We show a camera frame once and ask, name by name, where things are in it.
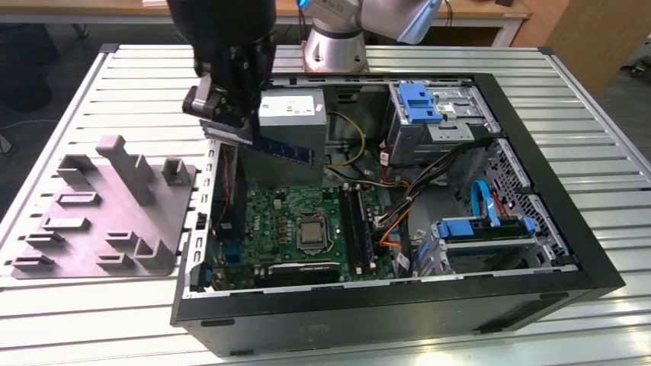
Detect grey power supply unit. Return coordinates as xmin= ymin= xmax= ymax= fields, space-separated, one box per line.
xmin=238 ymin=89 xmax=327 ymax=188

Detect green motherboard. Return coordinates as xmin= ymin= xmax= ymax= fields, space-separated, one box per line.
xmin=212 ymin=185 xmax=398 ymax=287

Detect black open PC case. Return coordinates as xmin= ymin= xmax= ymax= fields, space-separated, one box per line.
xmin=170 ymin=72 xmax=627 ymax=358

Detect wooden desk white frame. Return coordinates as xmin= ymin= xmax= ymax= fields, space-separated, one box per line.
xmin=0 ymin=0 xmax=534 ymax=47

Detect metal drive cage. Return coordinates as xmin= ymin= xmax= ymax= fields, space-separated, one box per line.
xmin=389 ymin=82 xmax=503 ymax=163

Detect grey plastic parts rack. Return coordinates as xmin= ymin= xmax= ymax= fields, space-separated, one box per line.
xmin=7 ymin=135 xmax=200 ymax=281

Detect blue plastic drive carrier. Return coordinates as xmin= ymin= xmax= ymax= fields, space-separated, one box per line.
xmin=399 ymin=83 xmax=442 ymax=125

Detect black graphics card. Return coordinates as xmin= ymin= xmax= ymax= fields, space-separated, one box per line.
xmin=254 ymin=261 xmax=342 ymax=287

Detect dark office chair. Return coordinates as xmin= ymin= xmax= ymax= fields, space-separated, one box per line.
xmin=0 ymin=22 xmax=58 ymax=111

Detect grey chair base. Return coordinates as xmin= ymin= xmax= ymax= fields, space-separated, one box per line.
xmin=619 ymin=45 xmax=651 ymax=77

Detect hard disk in blue carrier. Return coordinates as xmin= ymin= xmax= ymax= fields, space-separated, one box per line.
xmin=437 ymin=217 xmax=535 ymax=243

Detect yellow wire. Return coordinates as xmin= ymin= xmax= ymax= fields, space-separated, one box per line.
xmin=324 ymin=110 xmax=367 ymax=169

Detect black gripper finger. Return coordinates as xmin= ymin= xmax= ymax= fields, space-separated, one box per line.
xmin=223 ymin=82 xmax=270 ymax=134
xmin=182 ymin=74 xmax=228 ymax=121

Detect thin red wire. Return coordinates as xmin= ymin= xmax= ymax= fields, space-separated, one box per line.
xmin=211 ymin=146 xmax=240 ymax=236

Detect black wire bundle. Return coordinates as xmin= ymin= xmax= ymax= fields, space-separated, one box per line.
xmin=375 ymin=139 xmax=498 ymax=230

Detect blue SATA wire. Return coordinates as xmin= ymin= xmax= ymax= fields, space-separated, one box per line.
xmin=470 ymin=178 xmax=503 ymax=228

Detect metal disk bay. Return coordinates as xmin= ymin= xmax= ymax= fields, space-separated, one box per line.
xmin=431 ymin=223 xmax=579 ymax=276

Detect silver CPU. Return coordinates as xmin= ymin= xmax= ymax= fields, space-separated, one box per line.
xmin=298 ymin=223 xmax=324 ymax=245

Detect orange wires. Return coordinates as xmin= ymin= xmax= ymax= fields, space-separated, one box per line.
xmin=379 ymin=224 xmax=409 ymax=249

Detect CPU socket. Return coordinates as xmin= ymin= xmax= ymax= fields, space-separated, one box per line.
xmin=294 ymin=213 xmax=332 ymax=257

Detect wooden cabinet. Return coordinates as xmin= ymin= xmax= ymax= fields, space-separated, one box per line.
xmin=523 ymin=0 xmax=651 ymax=96

